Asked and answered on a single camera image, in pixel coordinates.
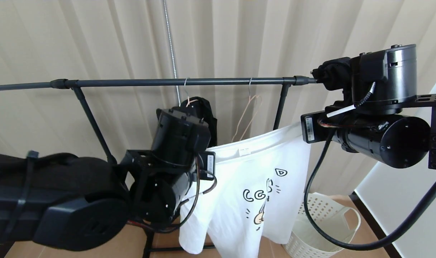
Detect silver curtain wand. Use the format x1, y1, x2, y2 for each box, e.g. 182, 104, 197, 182
163, 0, 181, 105

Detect black clothes rack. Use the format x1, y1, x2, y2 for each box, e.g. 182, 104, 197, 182
0, 76, 318, 258

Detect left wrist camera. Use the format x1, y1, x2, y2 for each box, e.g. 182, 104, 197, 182
197, 150, 217, 182

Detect white laundry basket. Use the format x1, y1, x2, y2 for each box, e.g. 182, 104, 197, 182
282, 192, 362, 258

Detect white printed t-shirt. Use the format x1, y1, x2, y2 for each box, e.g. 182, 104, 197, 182
178, 121, 312, 258

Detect black shorts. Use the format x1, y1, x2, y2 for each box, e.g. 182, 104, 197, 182
175, 96, 219, 148

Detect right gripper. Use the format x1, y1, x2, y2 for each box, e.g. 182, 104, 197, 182
332, 114, 432, 169

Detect black cable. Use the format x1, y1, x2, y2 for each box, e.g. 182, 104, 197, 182
157, 154, 219, 234
303, 127, 436, 252

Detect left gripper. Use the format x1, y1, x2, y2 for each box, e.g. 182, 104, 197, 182
133, 171, 197, 226

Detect pink clothes hanger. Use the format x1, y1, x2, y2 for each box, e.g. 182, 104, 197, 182
231, 77, 264, 143
184, 77, 206, 124

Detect white curtain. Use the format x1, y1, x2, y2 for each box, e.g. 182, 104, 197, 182
0, 0, 436, 201

